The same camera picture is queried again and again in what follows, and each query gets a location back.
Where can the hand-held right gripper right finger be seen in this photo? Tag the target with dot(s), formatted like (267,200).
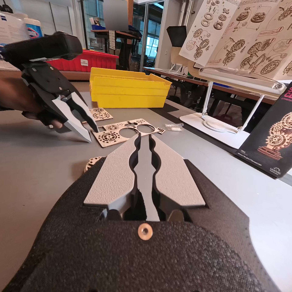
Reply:
(180,182)

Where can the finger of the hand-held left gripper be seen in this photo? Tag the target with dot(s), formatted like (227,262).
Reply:
(70,118)
(83,105)

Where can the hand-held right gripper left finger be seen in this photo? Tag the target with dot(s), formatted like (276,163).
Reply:
(109,182)

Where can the round wooden gear assembly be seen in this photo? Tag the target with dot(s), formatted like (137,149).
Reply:
(91,163)

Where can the wooden sheet with round holes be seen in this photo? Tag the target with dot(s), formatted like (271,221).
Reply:
(121,138)

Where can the tall wooden work desk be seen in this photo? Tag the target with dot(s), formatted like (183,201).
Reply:
(123,34)

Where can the person's left hand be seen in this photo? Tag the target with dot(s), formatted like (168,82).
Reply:
(18,95)

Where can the white wipes canister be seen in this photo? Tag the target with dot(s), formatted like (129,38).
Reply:
(34,32)

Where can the wooden sheet with large gears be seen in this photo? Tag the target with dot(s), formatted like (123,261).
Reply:
(109,110)

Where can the yellow plastic bin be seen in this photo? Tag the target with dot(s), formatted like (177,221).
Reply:
(127,98)

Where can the red plastic bin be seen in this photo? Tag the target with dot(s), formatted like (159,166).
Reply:
(95,61)

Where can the clear plastic parts bag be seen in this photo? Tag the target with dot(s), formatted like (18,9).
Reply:
(175,129)

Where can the slotted wooden grille piece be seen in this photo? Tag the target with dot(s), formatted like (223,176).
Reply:
(161,131)

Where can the long wooden table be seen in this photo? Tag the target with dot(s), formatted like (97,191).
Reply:
(159,72)

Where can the black puzzle box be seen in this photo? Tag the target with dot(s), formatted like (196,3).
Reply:
(262,148)

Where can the black softbox hood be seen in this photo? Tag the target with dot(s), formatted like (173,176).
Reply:
(176,36)

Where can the white book stand holder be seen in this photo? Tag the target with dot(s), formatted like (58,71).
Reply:
(239,78)

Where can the gear instruction booklet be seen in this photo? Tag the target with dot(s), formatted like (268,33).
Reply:
(251,34)

